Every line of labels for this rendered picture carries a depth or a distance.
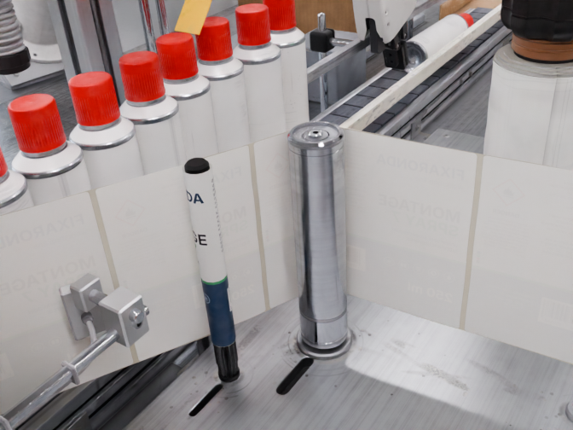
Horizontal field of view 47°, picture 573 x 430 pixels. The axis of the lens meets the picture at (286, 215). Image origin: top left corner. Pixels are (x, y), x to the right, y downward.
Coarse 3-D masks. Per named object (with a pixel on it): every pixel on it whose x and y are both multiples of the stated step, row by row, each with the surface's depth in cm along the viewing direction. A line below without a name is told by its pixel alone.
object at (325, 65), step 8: (424, 0) 107; (432, 0) 108; (440, 0) 111; (416, 8) 104; (424, 8) 106; (360, 40) 92; (368, 40) 93; (344, 48) 89; (352, 48) 90; (360, 48) 92; (328, 56) 87; (336, 56) 87; (344, 56) 89; (320, 64) 85; (328, 64) 86; (336, 64) 87; (312, 72) 83; (320, 72) 84; (312, 80) 83
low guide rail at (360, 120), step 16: (496, 16) 115; (464, 32) 106; (480, 32) 110; (448, 48) 101; (432, 64) 96; (400, 80) 91; (416, 80) 93; (384, 96) 86; (400, 96) 90; (368, 112) 83; (384, 112) 87; (352, 128) 80
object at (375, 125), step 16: (480, 16) 125; (464, 48) 110; (448, 64) 104; (384, 80) 100; (432, 80) 99; (352, 96) 96; (368, 96) 96; (416, 96) 95; (336, 112) 92; (352, 112) 91; (368, 128) 86; (32, 416) 49
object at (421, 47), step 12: (444, 24) 106; (456, 24) 107; (468, 24) 111; (420, 36) 101; (432, 36) 102; (444, 36) 103; (456, 36) 106; (408, 48) 100; (420, 48) 99; (432, 48) 100; (420, 60) 100; (408, 72) 102
